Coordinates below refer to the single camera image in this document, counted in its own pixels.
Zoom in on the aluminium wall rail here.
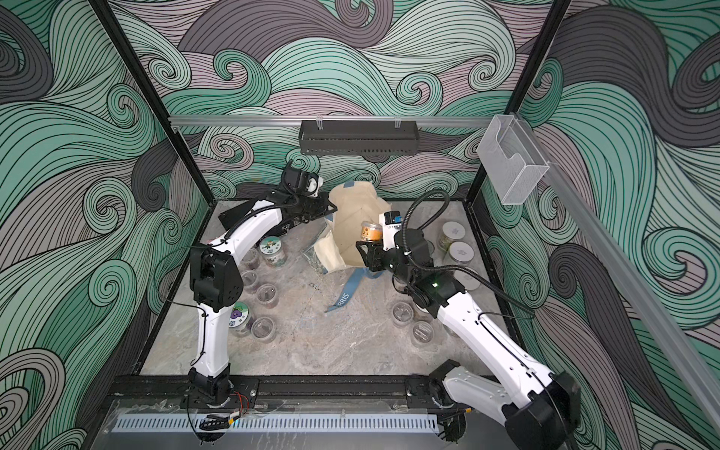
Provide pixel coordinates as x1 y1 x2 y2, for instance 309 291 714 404
168 114 492 129

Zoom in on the clear red label jar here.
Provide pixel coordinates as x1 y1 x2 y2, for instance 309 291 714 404
410 321 435 348

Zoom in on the orange label small jar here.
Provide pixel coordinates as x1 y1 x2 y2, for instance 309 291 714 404
360 220 383 242

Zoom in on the clear small seed jar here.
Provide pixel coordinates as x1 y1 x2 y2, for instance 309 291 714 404
241 247 260 270

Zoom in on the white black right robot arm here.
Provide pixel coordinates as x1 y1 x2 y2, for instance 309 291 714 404
355 241 581 449

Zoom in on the black perforated wall shelf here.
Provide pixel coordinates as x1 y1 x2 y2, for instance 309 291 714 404
298 121 420 157

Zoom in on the purple eggplant label jar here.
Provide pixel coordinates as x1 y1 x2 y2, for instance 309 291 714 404
229 302 253 337

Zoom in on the teal label seed jar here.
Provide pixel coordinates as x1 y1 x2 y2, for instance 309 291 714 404
259 236 287 267

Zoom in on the white slotted cable duct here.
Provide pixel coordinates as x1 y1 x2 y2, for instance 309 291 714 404
111 412 439 434

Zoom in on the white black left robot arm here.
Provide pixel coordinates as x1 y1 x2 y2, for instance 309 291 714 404
189 189 338 406

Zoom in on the clear plastic seed jar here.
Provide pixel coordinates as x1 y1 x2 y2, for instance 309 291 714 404
256 283 279 309

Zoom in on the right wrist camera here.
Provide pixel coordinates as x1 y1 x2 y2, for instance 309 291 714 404
379 210 402 251

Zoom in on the green label seed jar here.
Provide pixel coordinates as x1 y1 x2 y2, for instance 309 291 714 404
438 220 466 251

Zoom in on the beige canvas tote bag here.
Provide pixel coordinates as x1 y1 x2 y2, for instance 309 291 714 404
303 181 395 314

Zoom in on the purple white label jar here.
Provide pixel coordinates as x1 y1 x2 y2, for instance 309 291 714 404
391 301 414 328

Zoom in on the clear acrylic wall box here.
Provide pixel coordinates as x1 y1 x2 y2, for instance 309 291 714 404
477 114 549 206

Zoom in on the black hard case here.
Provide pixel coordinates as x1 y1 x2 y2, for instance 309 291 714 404
219 200 263 231

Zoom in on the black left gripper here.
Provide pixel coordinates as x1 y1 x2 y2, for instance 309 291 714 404
294 192 338 221

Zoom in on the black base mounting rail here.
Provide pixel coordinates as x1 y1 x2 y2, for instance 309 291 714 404
109 375 467 411

